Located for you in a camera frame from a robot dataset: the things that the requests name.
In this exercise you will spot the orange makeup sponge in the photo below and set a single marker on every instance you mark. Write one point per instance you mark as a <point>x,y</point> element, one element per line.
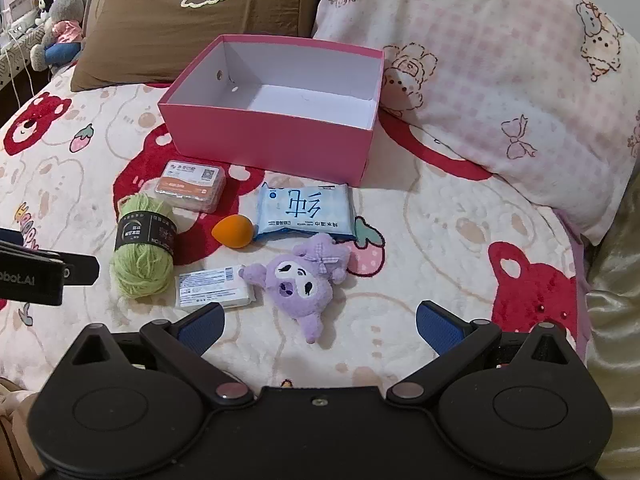
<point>232,231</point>

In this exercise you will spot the blue wet wipes packet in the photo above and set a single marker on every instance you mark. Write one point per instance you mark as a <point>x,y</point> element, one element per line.
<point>305,210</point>

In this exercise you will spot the pink checked pillow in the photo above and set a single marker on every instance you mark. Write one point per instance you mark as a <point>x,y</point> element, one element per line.
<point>500,85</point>

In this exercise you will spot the green yarn ball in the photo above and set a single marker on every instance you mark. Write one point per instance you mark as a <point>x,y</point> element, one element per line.
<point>142,265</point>

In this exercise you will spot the brown pillow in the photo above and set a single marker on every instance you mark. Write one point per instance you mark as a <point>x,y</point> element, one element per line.
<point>150,35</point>

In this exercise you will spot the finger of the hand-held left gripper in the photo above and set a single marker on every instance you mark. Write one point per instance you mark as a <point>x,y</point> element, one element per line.
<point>80,270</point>

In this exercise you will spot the clear plastic card box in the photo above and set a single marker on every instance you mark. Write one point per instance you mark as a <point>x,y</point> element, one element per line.
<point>190,187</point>

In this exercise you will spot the pale pink cloth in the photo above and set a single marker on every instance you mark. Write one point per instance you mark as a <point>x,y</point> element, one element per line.
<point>15,425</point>

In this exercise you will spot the pink cardboard box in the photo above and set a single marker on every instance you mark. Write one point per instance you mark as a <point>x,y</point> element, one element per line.
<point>260,135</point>

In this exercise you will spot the white radiator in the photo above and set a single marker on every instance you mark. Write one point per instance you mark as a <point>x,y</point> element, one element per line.
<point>20,55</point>

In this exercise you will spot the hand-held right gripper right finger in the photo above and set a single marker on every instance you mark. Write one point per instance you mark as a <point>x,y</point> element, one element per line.
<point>437,327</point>

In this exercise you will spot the red bear printed blanket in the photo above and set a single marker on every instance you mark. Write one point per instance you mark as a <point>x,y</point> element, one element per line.
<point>450,240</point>

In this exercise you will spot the black plush toy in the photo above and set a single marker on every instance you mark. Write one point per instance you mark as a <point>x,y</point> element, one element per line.
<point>44,2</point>

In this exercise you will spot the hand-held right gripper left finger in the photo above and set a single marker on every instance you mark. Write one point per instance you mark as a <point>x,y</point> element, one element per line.
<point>202,327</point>

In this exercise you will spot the grey plush toy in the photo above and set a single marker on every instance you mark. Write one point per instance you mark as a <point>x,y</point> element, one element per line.
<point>67,10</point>

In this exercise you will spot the purple plush toy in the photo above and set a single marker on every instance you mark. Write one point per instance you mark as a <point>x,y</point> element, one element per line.
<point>295,285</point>

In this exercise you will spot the white tissue packet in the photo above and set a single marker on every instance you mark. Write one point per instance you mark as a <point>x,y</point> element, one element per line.
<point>215,287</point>

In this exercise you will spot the beige satin quilt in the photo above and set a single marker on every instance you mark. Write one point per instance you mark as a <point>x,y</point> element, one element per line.
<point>615,335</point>

